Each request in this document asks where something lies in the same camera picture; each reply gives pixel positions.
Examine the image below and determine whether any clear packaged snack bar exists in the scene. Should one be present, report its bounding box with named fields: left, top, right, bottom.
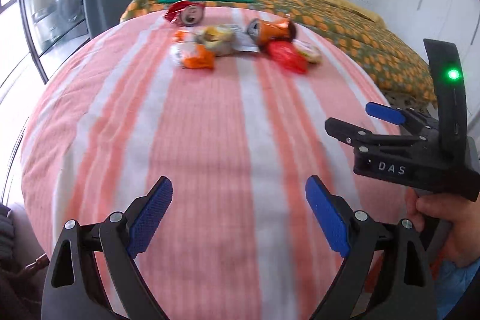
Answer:
left=292, top=39, right=323, bottom=64

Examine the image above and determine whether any red snack wrapper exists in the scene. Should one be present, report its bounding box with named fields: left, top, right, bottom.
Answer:
left=265, top=40, right=308, bottom=75

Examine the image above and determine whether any crushed orange soda can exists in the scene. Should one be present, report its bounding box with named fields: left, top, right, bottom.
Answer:
left=247, top=18, right=297, bottom=47

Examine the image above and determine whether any yellow wrapper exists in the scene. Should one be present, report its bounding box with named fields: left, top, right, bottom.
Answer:
left=195, top=24, right=260, bottom=56

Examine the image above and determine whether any orange white snack bag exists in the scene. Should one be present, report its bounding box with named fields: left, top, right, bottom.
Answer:
left=169, top=29, right=216, bottom=70

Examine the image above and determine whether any crushed red soda can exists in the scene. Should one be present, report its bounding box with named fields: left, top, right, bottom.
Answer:
left=164, top=0, right=205, bottom=27

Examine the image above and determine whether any blue sleeve right forearm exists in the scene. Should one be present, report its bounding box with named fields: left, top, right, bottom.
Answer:
left=434, top=259, right=480, bottom=319

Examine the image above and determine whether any person's right hand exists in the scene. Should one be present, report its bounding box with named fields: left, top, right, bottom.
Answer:
left=404, top=187, right=480, bottom=268

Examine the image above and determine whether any pink striped tablecloth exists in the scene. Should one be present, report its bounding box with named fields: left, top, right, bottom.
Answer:
left=21, top=12, right=404, bottom=319

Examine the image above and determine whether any washing machine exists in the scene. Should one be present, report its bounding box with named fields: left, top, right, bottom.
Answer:
left=32, top=0, right=84, bottom=43

